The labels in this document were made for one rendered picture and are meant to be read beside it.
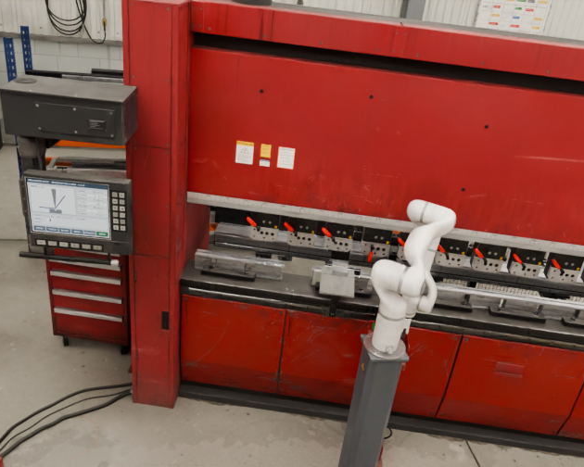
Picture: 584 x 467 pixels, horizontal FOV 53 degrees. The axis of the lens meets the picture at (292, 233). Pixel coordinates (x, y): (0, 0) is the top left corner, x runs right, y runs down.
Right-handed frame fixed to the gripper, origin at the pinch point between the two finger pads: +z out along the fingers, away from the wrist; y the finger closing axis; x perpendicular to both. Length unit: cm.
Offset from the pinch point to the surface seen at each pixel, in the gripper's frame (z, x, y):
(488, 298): -8, 50, -31
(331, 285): -14.6, -38.0, -15.6
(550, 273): -30, 76, -30
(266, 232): -31, -76, -34
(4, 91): -111, -182, 11
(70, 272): 26, -193, -49
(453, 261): -28.7, 25.3, -31.4
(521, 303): -8, 68, -30
